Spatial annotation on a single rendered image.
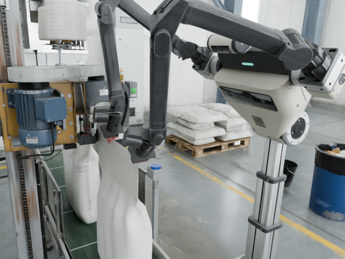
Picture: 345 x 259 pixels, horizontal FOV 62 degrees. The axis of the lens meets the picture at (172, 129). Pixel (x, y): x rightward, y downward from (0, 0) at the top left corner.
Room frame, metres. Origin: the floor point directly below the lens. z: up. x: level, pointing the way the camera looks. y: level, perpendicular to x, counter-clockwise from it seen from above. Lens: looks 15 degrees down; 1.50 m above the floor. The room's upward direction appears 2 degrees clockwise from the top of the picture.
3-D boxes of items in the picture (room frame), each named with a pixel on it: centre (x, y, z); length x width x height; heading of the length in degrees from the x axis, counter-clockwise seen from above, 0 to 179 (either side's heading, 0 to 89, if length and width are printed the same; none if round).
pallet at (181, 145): (4.60, -0.60, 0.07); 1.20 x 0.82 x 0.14; 125
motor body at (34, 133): (1.19, 0.58, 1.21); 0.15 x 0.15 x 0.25
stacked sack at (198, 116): (4.26, -0.49, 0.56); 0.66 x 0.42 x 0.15; 123
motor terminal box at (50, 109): (1.13, 0.50, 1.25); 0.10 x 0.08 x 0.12; 148
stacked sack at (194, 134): (4.26, -0.48, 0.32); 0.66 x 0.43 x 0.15; 125
